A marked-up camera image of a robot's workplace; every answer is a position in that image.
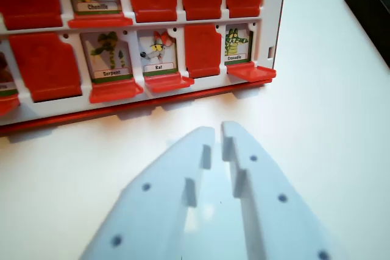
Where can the black box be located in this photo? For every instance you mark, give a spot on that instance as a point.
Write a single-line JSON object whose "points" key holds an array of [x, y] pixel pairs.
{"points": [[370, 10]]}

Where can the red flap of Rat window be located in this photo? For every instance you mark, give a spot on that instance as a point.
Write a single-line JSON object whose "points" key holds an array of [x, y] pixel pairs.
{"points": [[167, 82]]}

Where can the Rat picture card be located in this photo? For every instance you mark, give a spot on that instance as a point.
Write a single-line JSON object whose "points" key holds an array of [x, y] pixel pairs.
{"points": [[158, 59]]}

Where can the red flap of Chenille window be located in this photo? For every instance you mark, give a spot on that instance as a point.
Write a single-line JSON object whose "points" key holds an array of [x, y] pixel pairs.
{"points": [[100, 21]]}

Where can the Serpent picture card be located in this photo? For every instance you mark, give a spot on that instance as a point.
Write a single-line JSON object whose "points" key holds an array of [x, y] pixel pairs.
{"points": [[109, 59]]}

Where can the red flap of Serpent window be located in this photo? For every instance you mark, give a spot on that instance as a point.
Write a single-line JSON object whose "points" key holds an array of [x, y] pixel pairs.
{"points": [[115, 91]]}

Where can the Crocodile picture card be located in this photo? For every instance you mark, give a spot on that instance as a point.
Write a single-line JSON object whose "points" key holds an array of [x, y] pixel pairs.
{"points": [[237, 47]]}

